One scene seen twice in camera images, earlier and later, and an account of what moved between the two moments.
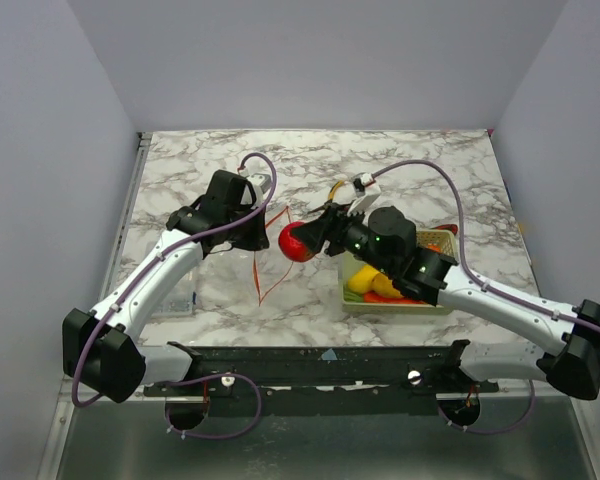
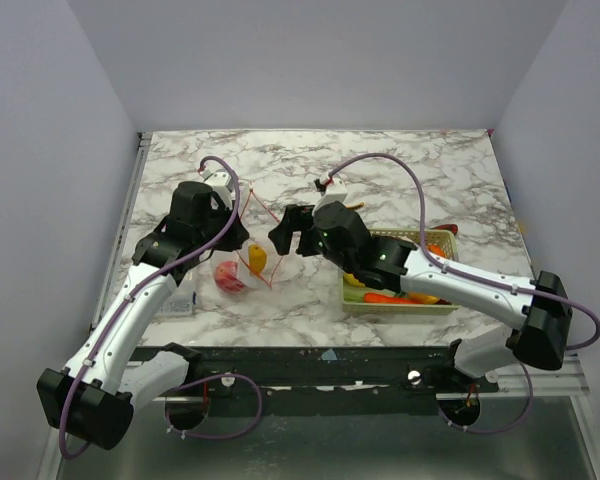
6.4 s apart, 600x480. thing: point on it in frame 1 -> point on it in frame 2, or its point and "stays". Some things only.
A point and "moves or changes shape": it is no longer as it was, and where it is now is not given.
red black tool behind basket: [451, 227] stays
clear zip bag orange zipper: [271, 264] moves or changes shape
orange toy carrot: [372, 298] stays
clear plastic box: [179, 299] stays
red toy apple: [291, 248] moves or changes shape
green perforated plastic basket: [443, 241] stays
